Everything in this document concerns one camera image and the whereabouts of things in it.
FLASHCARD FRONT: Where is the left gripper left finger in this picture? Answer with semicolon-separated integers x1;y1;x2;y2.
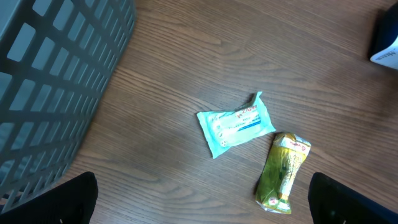
1;172;98;224

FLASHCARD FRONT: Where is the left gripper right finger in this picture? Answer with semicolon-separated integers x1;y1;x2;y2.
308;172;397;224

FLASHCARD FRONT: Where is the green snack packet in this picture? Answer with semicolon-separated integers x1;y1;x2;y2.
256;133;311;214

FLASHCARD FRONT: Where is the teal wet wipes packet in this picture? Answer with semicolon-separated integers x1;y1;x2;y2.
197;91;275;159

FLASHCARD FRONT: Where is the white barcode scanner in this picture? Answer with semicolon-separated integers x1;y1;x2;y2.
370;3;397;70

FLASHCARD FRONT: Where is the grey plastic basket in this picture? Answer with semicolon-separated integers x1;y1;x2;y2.
1;0;136;213

